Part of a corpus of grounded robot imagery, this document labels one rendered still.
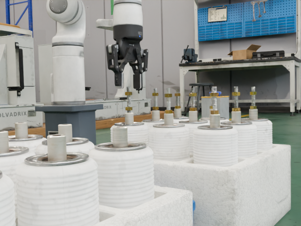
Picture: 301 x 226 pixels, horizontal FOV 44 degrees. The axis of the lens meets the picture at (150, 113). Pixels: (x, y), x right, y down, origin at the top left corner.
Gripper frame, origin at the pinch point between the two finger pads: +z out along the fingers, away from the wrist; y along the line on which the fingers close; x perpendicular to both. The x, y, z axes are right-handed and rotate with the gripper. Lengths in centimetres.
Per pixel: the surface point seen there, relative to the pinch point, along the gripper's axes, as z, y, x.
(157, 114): 8.4, 11.1, -1.0
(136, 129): 11.2, -2.5, -4.4
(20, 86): -4, 95, 187
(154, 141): 13.3, -4.5, -11.2
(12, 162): 11.3, -44.5, -17.9
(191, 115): 8.3, 10.8, -12.1
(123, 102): 12, 235, 206
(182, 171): 18.7, -7.4, -20.4
